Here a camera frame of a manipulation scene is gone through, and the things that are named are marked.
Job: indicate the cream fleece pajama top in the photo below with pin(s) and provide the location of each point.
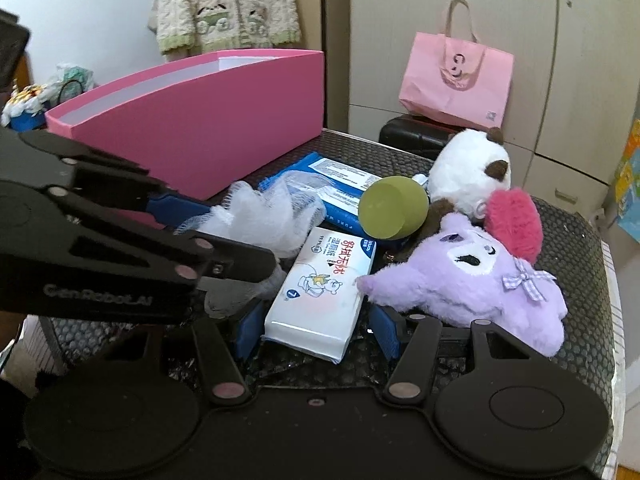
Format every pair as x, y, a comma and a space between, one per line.
225, 5

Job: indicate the olive green soft ball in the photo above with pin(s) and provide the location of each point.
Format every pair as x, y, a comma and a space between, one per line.
390, 207

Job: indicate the purple plush toy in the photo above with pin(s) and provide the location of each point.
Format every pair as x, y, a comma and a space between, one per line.
465, 290

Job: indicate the black suitcase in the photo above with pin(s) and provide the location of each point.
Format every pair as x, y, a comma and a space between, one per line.
410, 137

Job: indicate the beige wardrobe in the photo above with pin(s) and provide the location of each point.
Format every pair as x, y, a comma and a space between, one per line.
575, 85

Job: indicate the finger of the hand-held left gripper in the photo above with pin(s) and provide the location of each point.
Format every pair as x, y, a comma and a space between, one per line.
240, 262
175, 207

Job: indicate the colourful printed box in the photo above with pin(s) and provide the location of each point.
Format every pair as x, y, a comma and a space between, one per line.
627, 180

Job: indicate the white wet wipes pack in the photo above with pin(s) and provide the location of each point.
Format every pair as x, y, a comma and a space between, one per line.
320, 300

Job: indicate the pink tote bag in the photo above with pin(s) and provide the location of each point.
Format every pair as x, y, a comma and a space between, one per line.
457, 85

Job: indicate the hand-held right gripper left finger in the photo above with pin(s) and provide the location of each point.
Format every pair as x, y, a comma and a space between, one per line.
250, 332

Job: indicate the white mesh bath sponge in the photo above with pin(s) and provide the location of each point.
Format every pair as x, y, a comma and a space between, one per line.
265, 215

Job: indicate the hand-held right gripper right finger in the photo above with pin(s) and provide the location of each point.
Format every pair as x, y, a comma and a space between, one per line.
386, 331

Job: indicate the pink cardboard box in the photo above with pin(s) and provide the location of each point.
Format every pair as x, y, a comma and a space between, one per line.
200, 125

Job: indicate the blue wet wipes pack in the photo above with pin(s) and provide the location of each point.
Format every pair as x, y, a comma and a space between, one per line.
325, 180

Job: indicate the white plastic bag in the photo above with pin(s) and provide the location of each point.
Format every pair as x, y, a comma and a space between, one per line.
75, 75

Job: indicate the white plush toy brown ears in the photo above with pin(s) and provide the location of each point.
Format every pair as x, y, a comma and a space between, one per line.
465, 170

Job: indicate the hot pink fluffy plush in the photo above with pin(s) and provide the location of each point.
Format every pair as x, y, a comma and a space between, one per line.
517, 220

